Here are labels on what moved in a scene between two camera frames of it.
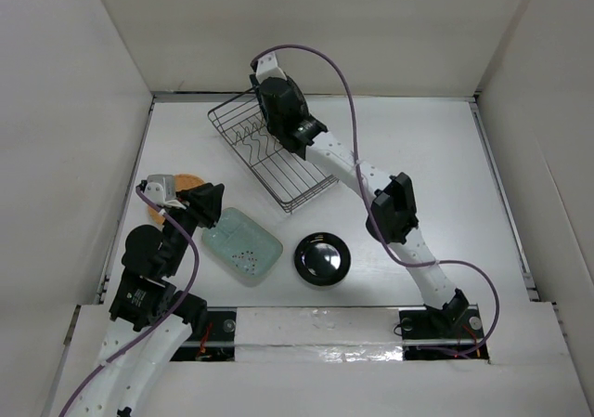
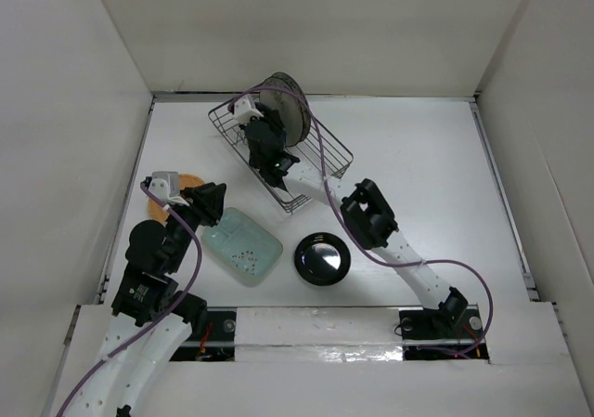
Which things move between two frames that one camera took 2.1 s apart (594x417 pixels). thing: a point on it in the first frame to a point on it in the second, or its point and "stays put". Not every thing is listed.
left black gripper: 204,203 stays put
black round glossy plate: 322,259 stays put
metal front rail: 331,345 stays put
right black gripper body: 298,100 to 256,118
